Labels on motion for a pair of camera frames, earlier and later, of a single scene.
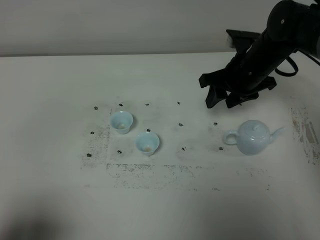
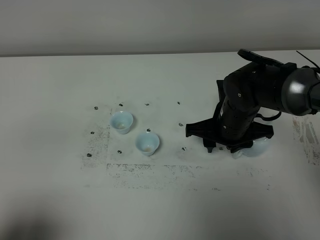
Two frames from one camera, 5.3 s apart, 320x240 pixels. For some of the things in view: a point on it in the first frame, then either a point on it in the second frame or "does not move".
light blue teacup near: x=147 y=142 does not move
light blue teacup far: x=121 y=121 does not move
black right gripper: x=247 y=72 to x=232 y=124
